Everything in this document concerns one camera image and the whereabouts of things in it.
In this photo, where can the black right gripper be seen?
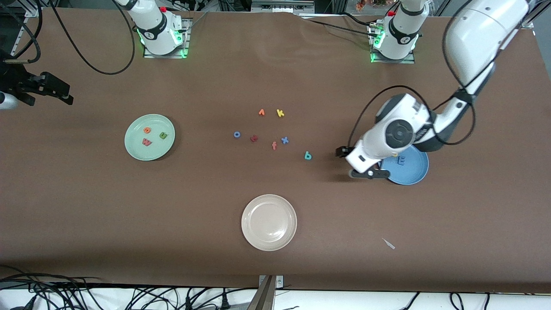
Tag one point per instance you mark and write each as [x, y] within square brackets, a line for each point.
[17, 82]

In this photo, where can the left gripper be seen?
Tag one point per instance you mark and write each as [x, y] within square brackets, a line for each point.
[342, 151]

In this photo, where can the pink foam letter M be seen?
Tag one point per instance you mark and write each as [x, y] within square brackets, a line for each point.
[147, 142]

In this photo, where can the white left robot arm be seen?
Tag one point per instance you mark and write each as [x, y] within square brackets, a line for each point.
[473, 34]

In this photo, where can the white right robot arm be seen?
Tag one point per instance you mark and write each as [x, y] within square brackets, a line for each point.
[150, 21]

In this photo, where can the blue plate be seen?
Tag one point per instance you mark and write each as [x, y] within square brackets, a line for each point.
[413, 172]

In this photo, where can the beige plate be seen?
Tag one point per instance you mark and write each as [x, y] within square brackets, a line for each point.
[269, 222]

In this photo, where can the light green plate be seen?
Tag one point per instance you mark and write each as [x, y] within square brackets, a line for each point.
[157, 150]

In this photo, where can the brown table cover sheet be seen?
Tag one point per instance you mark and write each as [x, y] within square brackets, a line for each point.
[215, 77]

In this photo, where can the aluminium frame profile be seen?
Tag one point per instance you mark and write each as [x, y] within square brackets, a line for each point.
[19, 34]

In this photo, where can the grey metal frame bar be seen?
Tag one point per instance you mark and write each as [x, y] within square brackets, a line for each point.
[282, 5]

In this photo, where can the metal bracket at table edge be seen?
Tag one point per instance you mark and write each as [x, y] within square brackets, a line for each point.
[264, 297]

